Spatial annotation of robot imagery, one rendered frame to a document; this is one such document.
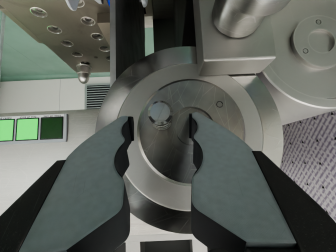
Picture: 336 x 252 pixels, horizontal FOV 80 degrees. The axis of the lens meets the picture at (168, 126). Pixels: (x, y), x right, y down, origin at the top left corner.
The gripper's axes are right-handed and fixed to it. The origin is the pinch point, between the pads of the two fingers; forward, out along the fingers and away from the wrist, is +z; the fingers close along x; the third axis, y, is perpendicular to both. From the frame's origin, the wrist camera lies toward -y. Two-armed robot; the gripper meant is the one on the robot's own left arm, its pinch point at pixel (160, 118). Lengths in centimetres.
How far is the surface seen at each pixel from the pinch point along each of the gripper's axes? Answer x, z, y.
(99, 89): -98, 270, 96
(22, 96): -210, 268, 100
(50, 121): -28.3, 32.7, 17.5
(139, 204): -2.0, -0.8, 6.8
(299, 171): 19.6, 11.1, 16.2
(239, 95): 6.2, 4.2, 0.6
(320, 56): 13.6, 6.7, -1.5
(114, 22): -3.9, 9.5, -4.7
